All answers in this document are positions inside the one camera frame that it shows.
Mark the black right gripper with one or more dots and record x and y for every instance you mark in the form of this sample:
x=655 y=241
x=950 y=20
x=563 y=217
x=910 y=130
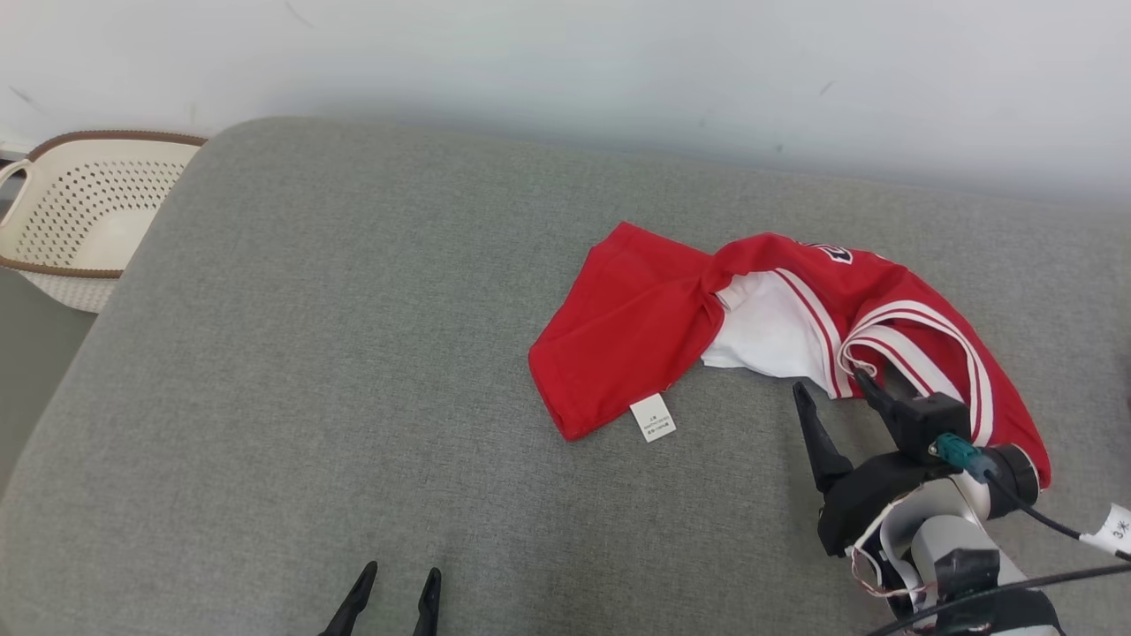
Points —
x=870 y=499

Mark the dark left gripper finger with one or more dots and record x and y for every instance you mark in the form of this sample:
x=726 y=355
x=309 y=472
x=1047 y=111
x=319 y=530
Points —
x=428 y=618
x=355 y=614

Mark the red white basketball jersey shirt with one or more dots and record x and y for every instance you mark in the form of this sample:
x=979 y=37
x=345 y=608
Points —
x=627 y=336

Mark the grey fabric sofa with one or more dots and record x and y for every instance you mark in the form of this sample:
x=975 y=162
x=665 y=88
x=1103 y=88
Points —
x=309 y=353

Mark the cream perforated laundry basket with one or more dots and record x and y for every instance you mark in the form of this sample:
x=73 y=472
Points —
x=88 y=212

